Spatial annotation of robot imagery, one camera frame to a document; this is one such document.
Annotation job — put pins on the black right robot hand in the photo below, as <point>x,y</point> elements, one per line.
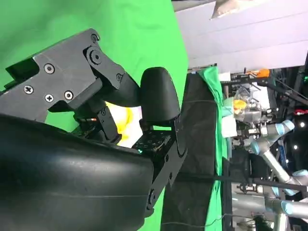
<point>72,180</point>

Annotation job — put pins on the orange and white bread roll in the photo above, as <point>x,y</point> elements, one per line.
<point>125,120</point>

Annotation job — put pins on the black backdrop curtain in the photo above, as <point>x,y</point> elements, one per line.
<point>197,144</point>

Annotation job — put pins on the green cloth in workshop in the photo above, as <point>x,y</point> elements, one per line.
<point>220,154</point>

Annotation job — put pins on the green table cloth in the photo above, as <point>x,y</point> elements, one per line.
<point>132,29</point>

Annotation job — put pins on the white box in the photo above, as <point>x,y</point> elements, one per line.
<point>228,127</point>

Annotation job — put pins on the pale green cloth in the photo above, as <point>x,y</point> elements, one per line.
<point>228,108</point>

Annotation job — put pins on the clear bag with yellow item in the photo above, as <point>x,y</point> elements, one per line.
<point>240,104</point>

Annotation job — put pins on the orange workshop object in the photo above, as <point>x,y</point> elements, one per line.
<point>263,73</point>

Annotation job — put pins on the red workshop object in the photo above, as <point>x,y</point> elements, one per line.
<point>300,111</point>

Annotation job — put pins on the black metal machine frame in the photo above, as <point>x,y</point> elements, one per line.
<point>276,83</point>

